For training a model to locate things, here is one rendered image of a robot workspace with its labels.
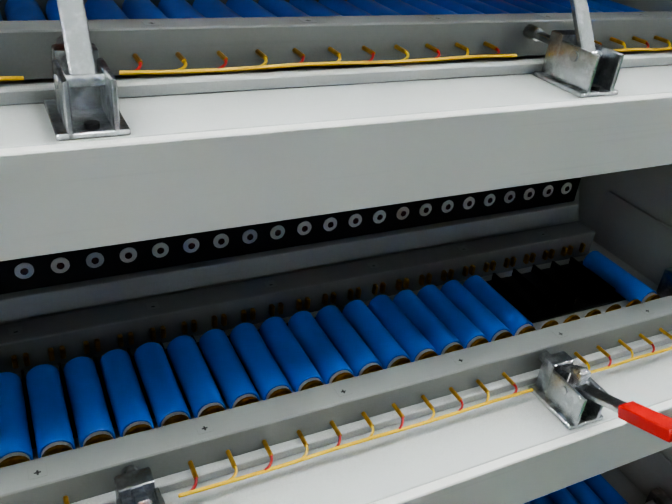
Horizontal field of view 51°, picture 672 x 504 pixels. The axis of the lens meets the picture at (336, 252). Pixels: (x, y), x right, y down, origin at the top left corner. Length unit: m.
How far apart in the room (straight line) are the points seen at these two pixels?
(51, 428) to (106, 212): 0.15
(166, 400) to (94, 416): 0.04
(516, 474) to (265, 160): 0.24
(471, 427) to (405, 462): 0.05
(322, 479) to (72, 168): 0.21
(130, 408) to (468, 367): 0.20
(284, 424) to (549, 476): 0.17
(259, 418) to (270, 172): 0.14
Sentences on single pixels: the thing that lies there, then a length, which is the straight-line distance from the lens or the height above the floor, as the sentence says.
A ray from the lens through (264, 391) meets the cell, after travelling 0.42.
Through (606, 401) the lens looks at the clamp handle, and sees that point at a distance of 0.45.
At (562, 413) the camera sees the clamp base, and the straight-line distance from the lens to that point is 0.47.
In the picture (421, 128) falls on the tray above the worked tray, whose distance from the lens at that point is 0.34.
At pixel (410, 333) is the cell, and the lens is 0.47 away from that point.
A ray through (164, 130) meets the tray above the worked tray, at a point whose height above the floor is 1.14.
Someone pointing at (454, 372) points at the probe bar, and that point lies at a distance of 0.44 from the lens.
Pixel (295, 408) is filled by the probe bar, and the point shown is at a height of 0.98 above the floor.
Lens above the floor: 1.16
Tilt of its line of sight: 14 degrees down
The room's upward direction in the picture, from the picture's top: 3 degrees counter-clockwise
